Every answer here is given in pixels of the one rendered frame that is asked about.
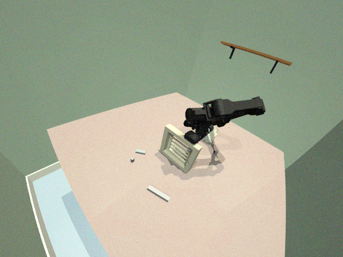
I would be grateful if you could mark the white rectangular bar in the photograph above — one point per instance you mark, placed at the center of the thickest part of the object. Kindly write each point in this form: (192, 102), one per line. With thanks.
(158, 193)

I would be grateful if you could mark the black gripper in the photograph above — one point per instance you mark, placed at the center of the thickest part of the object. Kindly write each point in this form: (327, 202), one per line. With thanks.
(202, 130)

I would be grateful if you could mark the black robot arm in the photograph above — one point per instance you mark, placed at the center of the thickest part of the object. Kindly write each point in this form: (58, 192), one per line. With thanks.
(222, 111)

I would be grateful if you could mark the pale grey flat bar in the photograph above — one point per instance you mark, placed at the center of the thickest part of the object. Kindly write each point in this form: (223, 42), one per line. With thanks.
(140, 151)

